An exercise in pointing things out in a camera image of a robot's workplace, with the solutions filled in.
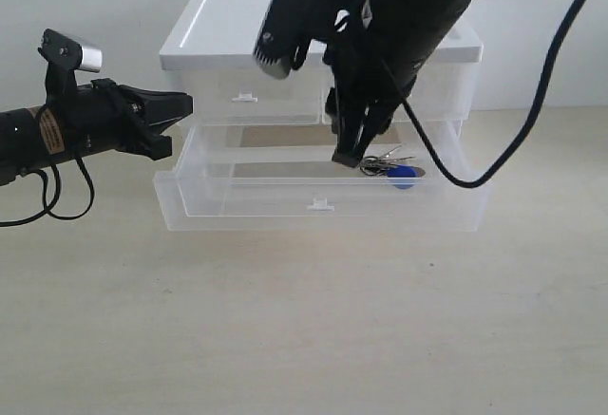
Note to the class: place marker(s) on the clear wide drawer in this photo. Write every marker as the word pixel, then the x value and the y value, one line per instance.
pixel 254 177

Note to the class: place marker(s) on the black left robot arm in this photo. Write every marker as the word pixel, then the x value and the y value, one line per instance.
pixel 30 140

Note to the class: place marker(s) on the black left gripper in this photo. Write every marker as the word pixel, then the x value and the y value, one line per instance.
pixel 104 116

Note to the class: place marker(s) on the white plastic drawer cabinet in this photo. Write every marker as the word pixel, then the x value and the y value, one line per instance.
pixel 210 52

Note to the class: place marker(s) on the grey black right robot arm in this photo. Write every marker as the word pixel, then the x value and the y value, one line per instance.
pixel 377 56

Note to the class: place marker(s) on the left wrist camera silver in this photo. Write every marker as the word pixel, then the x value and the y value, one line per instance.
pixel 65 54

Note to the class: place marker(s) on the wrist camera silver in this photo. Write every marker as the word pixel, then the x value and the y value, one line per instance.
pixel 278 36
pixel 65 54

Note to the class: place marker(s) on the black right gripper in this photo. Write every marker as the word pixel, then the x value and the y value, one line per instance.
pixel 362 101

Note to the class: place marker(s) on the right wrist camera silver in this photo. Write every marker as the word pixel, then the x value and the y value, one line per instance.
pixel 278 36

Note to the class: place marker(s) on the key bunch with blue fob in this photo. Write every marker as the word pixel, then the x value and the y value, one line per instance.
pixel 398 171

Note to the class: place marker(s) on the clear upper left drawer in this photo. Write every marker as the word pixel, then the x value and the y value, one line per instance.
pixel 247 96

